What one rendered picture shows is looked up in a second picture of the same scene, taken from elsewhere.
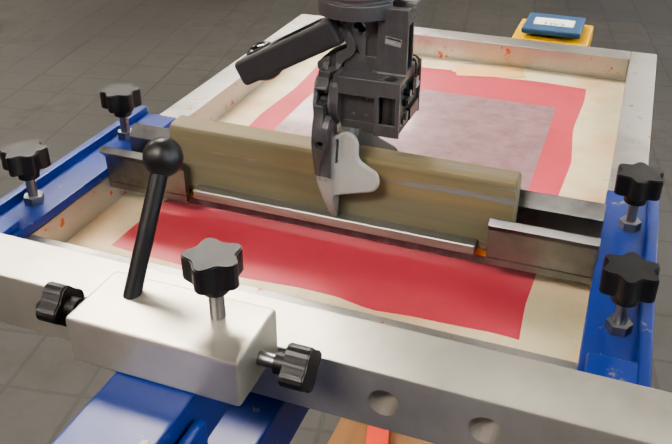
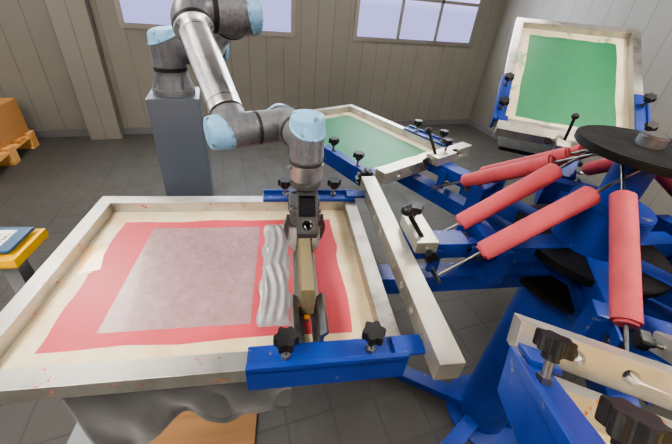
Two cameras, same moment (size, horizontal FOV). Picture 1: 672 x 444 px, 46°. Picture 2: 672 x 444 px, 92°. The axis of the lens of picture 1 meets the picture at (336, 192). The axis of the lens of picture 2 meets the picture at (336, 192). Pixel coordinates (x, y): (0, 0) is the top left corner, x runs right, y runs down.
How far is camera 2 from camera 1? 1.13 m
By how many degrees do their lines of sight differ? 98
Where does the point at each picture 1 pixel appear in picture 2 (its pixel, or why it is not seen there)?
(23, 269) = (423, 285)
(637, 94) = (162, 199)
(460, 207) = not seen: hidden behind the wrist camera
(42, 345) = not seen: outside the picture
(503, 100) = (144, 245)
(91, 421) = (443, 241)
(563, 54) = (95, 223)
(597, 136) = (187, 215)
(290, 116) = (182, 326)
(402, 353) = (383, 208)
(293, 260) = (324, 271)
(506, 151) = (210, 236)
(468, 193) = not seen: hidden behind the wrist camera
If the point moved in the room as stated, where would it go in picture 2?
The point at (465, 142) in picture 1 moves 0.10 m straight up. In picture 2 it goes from (203, 249) to (198, 219)
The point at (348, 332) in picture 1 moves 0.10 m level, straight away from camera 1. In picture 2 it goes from (384, 216) to (354, 223)
